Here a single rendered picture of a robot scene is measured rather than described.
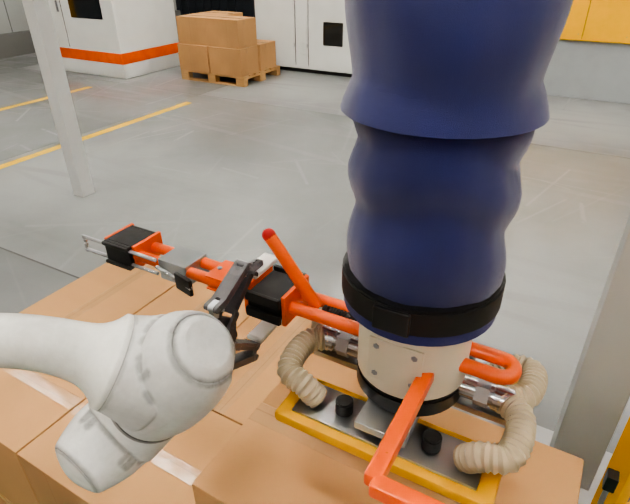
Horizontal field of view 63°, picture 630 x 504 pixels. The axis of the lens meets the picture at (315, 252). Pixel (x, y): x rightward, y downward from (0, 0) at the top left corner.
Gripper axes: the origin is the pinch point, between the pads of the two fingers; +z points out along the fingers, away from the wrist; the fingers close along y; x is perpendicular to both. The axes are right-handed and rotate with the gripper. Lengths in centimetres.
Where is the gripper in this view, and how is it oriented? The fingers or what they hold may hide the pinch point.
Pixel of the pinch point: (269, 291)
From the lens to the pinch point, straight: 90.5
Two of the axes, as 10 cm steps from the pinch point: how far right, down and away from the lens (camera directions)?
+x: 8.8, 2.4, -4.2
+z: 4.8, -4.5, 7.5
